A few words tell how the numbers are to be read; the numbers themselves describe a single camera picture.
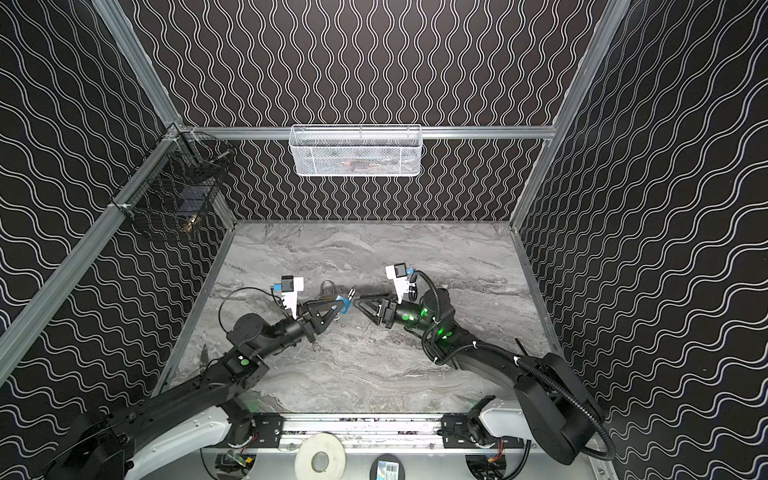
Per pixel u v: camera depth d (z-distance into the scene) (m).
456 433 0.73
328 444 0.73
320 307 0.66
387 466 0.69
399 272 0.68
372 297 0.75
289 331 0.63
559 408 0.42
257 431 0.73
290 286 0.63
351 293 1.02
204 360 0.86
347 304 0.68
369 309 0.69
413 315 0.67
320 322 0.65
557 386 0.41
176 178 0.95
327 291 1.01
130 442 0.43
